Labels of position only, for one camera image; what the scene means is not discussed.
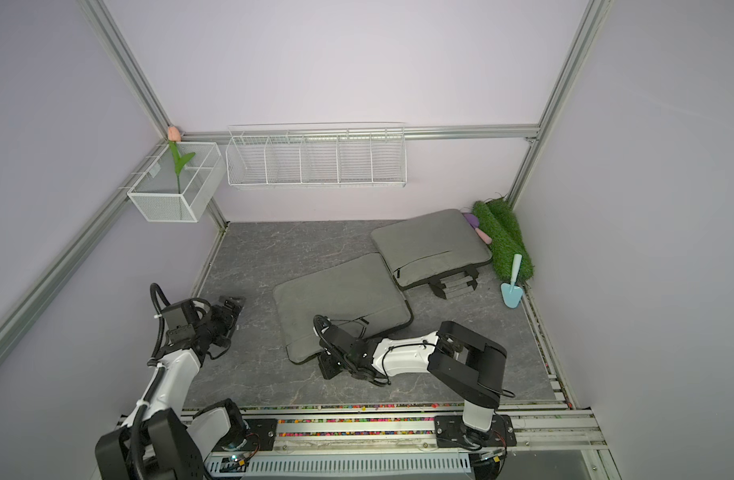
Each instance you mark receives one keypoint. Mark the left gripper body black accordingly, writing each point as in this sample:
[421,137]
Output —
[220,323]

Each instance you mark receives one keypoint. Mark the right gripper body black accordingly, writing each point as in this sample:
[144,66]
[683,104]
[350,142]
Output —
[327,366]

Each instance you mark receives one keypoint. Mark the grey laptop bag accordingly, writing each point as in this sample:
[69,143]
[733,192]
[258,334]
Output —
[440,250]
[359,296]

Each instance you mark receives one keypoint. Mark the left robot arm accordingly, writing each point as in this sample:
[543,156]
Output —
[154,442]

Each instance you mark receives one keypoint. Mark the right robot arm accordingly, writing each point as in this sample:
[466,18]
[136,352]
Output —
[468,363]

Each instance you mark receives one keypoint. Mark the artificial pink tulip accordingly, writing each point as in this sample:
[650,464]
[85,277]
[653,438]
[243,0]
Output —
[180,161]

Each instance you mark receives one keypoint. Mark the front artificial grass roll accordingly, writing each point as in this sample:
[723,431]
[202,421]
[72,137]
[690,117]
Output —
[503,247]

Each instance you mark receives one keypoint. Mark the artificial grass roll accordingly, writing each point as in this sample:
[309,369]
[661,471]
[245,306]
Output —
[505,215]
[503,247]

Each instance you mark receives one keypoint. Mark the rear artificial grass roll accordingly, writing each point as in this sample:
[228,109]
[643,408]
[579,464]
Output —
[505,215]

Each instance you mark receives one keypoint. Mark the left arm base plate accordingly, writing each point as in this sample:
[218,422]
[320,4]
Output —
[259,434]

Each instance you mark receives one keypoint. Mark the white mesh wall basket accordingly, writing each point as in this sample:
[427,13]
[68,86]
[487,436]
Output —
[155,192]

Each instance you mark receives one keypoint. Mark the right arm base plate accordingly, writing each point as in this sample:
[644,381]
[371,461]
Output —
[451,432]

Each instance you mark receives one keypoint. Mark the teal trowel white handle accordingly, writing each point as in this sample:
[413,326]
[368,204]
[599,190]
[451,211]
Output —
[512,294]

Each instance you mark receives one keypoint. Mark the purple trowel pink handle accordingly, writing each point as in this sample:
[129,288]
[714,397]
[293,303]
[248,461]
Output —
[474,222]

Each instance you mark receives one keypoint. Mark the white wire wall rack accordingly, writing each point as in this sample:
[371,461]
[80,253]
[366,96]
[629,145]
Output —
[268,161]

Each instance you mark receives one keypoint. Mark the aluminium frame rail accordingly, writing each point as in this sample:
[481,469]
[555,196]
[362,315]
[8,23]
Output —
[351,129]

